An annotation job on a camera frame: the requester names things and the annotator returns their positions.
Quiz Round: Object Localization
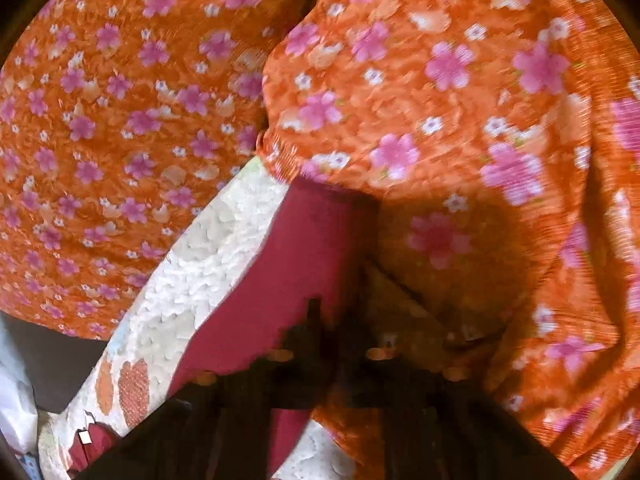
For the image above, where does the dark red small garment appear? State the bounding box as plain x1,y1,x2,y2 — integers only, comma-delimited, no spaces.
67,174,381,478

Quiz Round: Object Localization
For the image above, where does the orange floral cloth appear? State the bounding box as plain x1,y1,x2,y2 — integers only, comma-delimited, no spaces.
1,0,639,479

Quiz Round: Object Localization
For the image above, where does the white quilt with hearts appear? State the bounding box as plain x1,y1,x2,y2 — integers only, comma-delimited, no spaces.
37,155,362,480

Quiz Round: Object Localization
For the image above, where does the black mattress cushion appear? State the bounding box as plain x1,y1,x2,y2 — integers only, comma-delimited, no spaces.
1,313,106,414

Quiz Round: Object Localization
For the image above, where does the white paper bag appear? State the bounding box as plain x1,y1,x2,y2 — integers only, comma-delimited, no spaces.
1,321,41,479

